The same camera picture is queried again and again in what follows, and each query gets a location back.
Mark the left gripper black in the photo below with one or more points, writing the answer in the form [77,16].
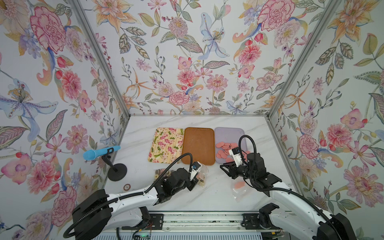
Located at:
[193,184]

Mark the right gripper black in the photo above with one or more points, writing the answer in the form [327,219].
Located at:
[232,169]

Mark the bag of pink cookies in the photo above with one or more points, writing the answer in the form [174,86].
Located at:
[240,189]

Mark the bag of cream cookies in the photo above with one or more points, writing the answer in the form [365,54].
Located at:
[202,175]

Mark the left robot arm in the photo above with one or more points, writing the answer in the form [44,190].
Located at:
[101,211]

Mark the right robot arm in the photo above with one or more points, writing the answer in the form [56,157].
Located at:
[291,211]

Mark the bag of brown cookies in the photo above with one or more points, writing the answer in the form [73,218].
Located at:
[161,173]

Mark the pile of pink cookies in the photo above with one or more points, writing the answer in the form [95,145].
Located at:
[223,152]

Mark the lilac plastic tray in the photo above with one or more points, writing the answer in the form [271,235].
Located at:
[228,135]

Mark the floral pattern tray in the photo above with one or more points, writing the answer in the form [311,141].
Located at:
[167,145]

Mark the black microphone stand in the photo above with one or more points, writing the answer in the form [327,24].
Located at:
[116,172]

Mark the brown wooden tray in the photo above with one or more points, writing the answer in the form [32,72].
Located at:
[200,143]

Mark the blue microphone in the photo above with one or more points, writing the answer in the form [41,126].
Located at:
[91,155]

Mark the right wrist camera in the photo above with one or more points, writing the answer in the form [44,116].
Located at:
[235,153]

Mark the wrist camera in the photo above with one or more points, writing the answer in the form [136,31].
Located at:
[195,169]
[235,153]

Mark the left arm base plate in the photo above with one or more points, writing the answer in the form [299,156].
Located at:
[155,222]

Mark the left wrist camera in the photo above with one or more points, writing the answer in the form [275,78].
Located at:
[195,169]

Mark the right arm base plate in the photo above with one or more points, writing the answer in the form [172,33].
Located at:
[260,220]

